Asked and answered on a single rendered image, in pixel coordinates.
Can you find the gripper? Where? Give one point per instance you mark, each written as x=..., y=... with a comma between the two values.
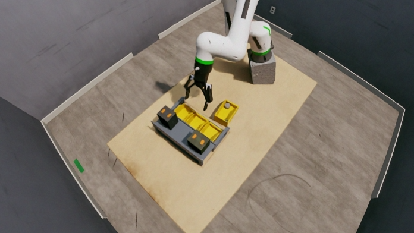
x=200, y=80

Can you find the yellow bin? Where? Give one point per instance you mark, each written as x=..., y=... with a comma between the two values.
x=197, y=121
x=223, y=114
x=184, y=112
x=211, y=131

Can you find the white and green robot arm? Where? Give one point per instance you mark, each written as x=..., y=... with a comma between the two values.
x=240, y=30

